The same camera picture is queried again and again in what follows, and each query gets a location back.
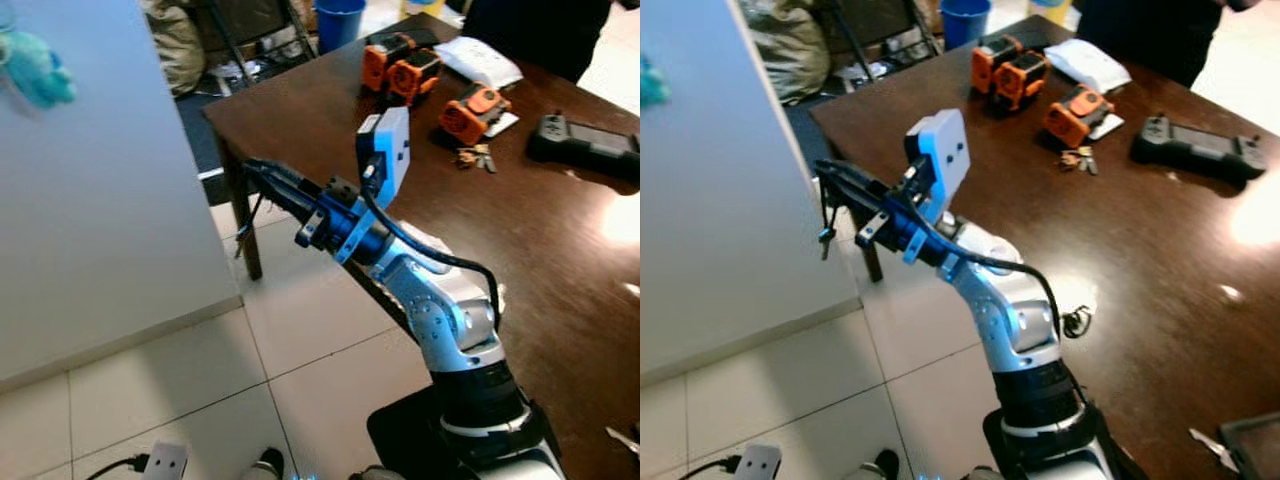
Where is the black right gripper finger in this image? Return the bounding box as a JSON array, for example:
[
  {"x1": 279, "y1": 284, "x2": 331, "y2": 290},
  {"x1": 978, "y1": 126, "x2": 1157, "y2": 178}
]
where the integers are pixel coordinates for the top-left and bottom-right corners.
[
  {"x1": 258, "y1": 178, "x2": 319, "y2": 223},
  {"x1": 245, "y1": 160, "x2": 329, "y2": 204},
  {"x1": 828, "y1": 182, "x2": 883, "y2": 223},
  {"x1": 815, "y1": 160, "x2": 893, "y2": 206}
]

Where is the dark key strap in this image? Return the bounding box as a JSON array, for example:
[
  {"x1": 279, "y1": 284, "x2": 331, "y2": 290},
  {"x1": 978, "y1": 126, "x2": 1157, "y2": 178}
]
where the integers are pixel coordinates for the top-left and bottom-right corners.
[{"x1": 818, "y1": 180, "x2": 841, "y2": 263}]

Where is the khaki fabric bag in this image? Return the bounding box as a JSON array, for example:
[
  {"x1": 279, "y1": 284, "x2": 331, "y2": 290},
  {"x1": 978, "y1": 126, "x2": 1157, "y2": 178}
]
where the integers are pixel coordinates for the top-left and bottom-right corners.
[
  {"x1": 745, "y1": 0, "x2": 831, "y2": 106},
  {"x1": 140, "y1": 0, "x2": 208, "y2": 98}
]

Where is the orange black gripper device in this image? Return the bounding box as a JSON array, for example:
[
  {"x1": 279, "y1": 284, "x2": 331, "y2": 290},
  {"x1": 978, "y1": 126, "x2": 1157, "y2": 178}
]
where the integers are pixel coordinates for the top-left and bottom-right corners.
[
  {"x1": 993, "y1": 50, "x2": 1049, "y2": 111},
  {"x1": 1045, "y1": 85, "x2": 1114, "y2": 149},
  {"x1": 388, "y1": 48, "x2": 443, "y2": 106},
  {"x1": 362, "y1": 33, "x2": 416, "y2": 93},
  {"x1": 971, "y1": 35, "x2": 1023, "y2": 93},
  {"x1": 438, "y1": 84, "x2": 513, "y2": 146}
]

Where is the black folding chair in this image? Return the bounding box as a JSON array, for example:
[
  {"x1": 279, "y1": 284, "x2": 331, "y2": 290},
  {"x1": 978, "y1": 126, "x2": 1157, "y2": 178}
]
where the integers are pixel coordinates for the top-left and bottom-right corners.
[
  {"x1": 830, "y1": 0, "x2": 941, "y2": 81},
  {"x1": 190, "y1": 0, "x2": 316, "y2": 91}
]

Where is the blue plastic bucket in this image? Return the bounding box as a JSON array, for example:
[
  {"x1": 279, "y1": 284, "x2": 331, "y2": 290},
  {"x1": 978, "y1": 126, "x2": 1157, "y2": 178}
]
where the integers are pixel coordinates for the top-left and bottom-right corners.
[
  {"x1": 313, "y1": 0, "x2": 368, "y2": 54},
  {"x1": 940, "y1": 0, "x2": 993, "y2": 51}
]

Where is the dark brown wooden table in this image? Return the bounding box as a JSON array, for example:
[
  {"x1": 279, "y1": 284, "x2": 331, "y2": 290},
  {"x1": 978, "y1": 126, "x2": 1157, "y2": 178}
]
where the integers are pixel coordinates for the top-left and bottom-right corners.
[
  {"x1": 810, "y1": 15, "x2": 1280, "y2": 480},
  {"x1": 203, "y1": 12, "x2": 641, "y2": 480}
]

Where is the white plastic packet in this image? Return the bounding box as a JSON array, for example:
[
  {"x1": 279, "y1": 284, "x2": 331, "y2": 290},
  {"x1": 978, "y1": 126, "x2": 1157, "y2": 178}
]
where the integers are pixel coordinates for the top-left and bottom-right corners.
[
  {"x1": 433, "y1": 37, "x2": 524, "y2": 89},
  {"x1": 1043, "y1": 39, "x2": 1133, "y2": 94}
]

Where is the teal fluffy cloth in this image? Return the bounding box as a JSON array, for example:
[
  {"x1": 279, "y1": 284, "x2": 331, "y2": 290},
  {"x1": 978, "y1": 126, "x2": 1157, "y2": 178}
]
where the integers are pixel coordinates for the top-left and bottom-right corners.
[
  {"x1": 0, "y1": 28, "x2": 77, "y2": 109},
  {"x1": 640, "y1": 55, "x2": 673, "y2": 111}
]

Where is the black handheld controller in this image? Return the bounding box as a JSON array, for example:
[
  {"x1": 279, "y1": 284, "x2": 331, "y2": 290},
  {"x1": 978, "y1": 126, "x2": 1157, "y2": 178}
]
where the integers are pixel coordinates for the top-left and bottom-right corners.
[
  {"x1": 1131, "y1": 113, "x2": 1267, "y2": 183},
  {"x1": 527, "y1": 113, "x2": 641, "y2": 184}
]

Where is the person in black clothes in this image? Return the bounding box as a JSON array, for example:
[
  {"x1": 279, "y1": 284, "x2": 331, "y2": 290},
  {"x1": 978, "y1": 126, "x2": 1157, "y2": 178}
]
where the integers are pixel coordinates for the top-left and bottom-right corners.
[
  {"x1": 1075, "y1": 0, "x2": 1226, "y2": 89},
  {"x1": 462, "y1": 0, "x2": 613, "y2": 84}
]

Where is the black flat tablet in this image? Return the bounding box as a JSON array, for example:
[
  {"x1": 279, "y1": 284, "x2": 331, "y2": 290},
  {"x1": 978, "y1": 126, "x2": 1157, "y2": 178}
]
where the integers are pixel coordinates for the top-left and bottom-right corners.
[{"x1": 1222, "y1": 412, "x2": 1280, "y2": 480}]

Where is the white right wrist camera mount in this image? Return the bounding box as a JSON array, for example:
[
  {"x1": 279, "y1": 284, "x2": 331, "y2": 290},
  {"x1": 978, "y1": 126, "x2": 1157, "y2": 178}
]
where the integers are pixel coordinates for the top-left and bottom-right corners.
[
  {"x1": 903, "y1": 108, "x2": 971, "y2": 226},
  {"x1": 356, "y1": 106, "x2": 411, "y2": 209}
]

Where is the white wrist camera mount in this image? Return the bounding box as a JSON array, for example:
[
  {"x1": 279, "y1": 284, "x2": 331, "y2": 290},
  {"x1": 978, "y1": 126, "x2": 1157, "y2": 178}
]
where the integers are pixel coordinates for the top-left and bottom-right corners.
[
  {"x1": 356, "y1": 106, "x2": 411, "y2": 209},
  {"x1": 142, "y1": 441, "x2": 189, "y2": 480},
  {"x1": 903, "y1": 108, "x2": 971, "y2": 226},
  {"x1": 735, "y1": 443, "x2": 783, "y2": 480}
]

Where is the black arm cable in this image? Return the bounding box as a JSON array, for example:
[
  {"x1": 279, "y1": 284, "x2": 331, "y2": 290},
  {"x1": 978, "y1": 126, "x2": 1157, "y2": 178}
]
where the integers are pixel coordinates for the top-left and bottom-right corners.
[
  {"x1": 925, "y1": 215, "x2": 1063, "y2": 341},
  {"x1": 680, "y1": 455, "x2": 746, "y2": 480},
  {"x1": 360, "y1": 185, "x2": 501, "y2": 331},
  {"x1": 85, "y1": 455, "x2": 151, "y2": 480}
]

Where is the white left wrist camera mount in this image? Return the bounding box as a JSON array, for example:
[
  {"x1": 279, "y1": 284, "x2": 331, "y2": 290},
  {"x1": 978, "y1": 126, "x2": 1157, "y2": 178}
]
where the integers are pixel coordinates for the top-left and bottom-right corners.
[
  {"x1": 735, "y1": 443, "x2": 783, "y2": 480},
  {"x1": 142, "y1": 441, "x2": 189, "y2": 480}
]

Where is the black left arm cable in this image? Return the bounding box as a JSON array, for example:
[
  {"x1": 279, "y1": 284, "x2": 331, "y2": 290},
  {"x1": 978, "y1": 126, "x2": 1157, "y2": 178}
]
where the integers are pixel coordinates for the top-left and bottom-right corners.
[
  {"x1": 680, "y1": 455, "x2": 746, "y2": 480},
  {"x1": 85, "y1": 455, "x2": 151, "y2": 480}
]

